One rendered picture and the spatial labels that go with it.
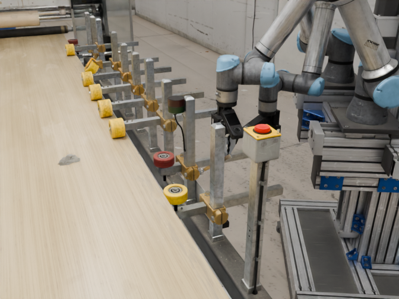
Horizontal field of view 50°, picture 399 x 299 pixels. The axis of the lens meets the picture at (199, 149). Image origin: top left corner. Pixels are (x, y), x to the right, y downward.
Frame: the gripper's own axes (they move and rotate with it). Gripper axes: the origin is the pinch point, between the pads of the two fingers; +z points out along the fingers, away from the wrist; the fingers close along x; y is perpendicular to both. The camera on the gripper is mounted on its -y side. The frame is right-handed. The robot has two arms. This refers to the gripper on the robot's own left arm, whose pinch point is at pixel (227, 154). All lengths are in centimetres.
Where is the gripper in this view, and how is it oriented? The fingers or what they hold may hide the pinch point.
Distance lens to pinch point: 155.2
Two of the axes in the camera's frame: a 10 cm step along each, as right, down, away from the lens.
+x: -9.2, 1.7, -3.4
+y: -3.8, -4.1, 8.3
